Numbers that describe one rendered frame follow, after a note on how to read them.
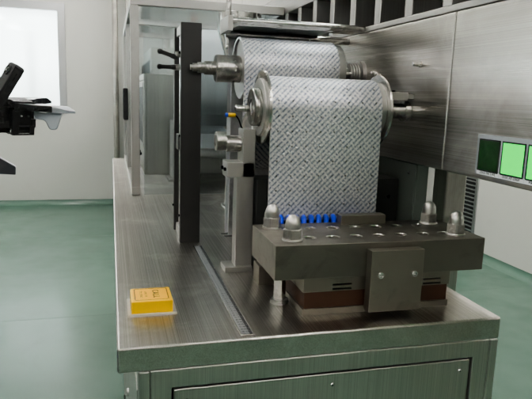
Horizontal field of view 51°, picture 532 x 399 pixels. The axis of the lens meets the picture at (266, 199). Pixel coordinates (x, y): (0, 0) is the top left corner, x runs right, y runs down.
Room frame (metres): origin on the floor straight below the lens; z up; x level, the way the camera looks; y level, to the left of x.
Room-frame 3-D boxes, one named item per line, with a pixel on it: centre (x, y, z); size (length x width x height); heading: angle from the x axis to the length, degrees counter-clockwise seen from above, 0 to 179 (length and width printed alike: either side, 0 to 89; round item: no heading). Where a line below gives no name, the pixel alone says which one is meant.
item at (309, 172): (1.13, -0.12, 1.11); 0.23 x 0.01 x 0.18; 105
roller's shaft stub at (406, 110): (1.24, -0.27, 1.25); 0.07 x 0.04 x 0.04; 105
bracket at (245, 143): (1.18, 0.06, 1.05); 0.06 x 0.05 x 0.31; 105
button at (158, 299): (0.94, 0.20, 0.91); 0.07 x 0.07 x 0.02; 15
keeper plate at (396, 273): (0.94, -0.23, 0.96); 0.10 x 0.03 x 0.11; 105
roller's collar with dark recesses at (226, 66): (1.39, 0.10, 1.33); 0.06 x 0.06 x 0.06; 15
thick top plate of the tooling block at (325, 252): (1.03, -0.19, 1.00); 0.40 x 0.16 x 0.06; 105
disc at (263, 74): (1.16, 0.01, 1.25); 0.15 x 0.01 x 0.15; 15
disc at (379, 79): (1.23, -0.23, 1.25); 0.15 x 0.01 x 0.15; 15
